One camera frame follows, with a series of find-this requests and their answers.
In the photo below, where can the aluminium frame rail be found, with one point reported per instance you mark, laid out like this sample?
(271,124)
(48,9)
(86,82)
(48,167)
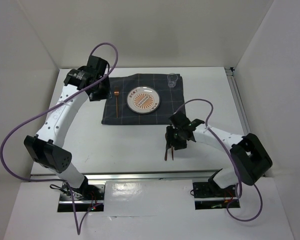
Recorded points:
(211,94)

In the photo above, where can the copper knife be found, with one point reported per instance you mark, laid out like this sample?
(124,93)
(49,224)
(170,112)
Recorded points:
(172,153)

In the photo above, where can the dark grey checked cloth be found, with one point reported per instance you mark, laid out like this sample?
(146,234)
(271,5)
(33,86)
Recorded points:
(171,100)

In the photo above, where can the patterned glass plate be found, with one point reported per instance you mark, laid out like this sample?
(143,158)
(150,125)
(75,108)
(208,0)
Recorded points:
(143,100)

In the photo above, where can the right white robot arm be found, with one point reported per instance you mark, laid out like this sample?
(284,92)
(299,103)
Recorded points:
(249,159)

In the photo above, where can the copper spoon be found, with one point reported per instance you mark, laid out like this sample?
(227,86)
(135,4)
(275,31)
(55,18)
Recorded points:
(166,154)

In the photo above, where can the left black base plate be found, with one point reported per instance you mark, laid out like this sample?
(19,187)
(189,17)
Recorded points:
(81,203)

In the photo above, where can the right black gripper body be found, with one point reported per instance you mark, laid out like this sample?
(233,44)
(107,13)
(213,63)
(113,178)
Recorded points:
(175,138)

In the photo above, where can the copper fork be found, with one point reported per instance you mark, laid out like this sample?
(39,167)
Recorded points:
(116,94)

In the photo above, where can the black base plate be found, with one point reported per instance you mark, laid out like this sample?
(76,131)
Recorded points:
(81,203)
(207,199)

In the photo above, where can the clear plastic cup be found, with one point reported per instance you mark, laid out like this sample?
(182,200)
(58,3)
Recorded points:
(172,79)

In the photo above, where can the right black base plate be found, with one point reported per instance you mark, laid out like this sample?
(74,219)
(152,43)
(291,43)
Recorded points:
(207,199)

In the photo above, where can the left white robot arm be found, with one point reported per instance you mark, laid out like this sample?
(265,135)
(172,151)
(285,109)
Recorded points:
(46,147)

